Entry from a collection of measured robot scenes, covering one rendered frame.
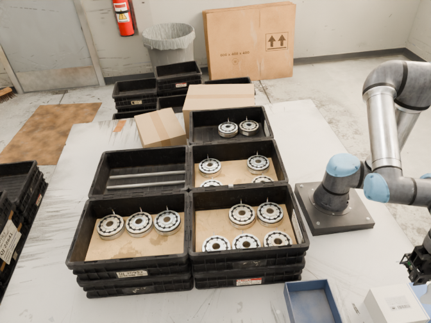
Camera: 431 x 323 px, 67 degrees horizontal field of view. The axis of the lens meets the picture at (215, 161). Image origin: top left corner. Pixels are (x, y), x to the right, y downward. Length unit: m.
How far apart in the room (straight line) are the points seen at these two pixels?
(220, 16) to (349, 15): 1.60
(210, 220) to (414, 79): 0.84
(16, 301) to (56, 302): 0.15
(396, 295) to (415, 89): 0.66
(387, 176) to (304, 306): 0.56
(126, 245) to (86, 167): 0.73
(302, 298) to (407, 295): 0.33
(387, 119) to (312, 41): 3.52
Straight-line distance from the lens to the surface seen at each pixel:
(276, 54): 4.14
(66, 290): 1.43
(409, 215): 2.68
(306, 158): 1.80
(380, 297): 1.25
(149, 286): 1.26
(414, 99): 1.21
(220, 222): 1.29
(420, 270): 1.07
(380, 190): 0.94
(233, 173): 1.48
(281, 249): 1.10
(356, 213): 1.52
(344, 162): 1.38
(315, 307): 1.27
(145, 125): 1.82
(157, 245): 1.26
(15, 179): 2.61
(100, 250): 1.31
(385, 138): 1.02
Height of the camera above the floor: 1.83
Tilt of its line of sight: 40 degrees down
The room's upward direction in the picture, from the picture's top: 4 degrees counter-clockwise
